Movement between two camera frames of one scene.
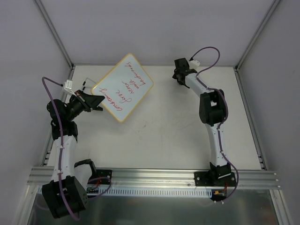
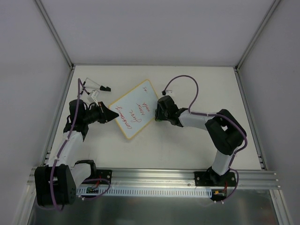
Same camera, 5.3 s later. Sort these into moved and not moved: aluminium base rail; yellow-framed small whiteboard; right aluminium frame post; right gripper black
Moved: right gripper black; yellow-framed small whiteboard
Not moved: aluminium base rail; right aluminium frame post
